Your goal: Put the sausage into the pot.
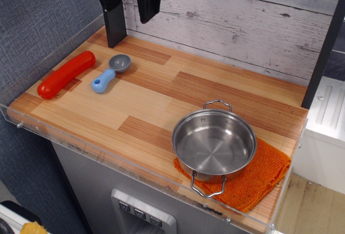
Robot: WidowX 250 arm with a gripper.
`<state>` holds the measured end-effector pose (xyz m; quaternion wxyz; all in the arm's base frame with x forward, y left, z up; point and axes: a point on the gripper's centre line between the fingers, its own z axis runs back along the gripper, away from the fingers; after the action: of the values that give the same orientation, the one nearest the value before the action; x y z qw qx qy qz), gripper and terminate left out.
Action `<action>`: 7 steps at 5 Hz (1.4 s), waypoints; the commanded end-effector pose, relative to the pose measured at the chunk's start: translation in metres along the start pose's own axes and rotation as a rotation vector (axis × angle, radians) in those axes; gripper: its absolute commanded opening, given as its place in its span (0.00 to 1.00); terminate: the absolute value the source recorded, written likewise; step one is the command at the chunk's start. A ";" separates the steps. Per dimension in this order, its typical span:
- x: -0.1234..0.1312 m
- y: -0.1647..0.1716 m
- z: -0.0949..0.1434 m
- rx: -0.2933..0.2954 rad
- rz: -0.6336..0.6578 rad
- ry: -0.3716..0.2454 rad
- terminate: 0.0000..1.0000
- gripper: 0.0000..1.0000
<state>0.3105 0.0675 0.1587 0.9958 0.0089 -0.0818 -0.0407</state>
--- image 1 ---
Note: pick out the red plastic sausage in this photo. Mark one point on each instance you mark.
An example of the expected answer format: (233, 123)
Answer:
(62, 76)

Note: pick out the stainless steel pot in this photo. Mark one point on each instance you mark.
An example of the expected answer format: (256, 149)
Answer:
(213, 146)

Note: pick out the blue grey toy scoop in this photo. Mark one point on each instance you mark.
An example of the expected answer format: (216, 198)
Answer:
(117, 64)

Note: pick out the grey toy fridge cabinet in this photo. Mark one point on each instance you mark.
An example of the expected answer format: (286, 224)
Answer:
(93, 182)

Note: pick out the orange knitted cloth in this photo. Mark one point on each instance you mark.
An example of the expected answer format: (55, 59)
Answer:
(261, 175)

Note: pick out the silver dispenser button panel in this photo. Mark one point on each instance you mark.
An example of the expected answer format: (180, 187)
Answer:
(136, 216)

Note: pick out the white side cabinet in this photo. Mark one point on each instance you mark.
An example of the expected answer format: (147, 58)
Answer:
(319, 156)

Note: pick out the yellow black object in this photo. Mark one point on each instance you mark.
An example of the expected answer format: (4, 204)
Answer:
(33, 228)

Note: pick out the dark left frame post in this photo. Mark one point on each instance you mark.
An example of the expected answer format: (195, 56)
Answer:
(115, 23)

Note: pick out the dark frame post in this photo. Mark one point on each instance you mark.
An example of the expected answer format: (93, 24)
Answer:
(115, 23)
(325, 52)

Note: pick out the dark right frame post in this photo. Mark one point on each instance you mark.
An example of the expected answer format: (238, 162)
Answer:
(325, 52)

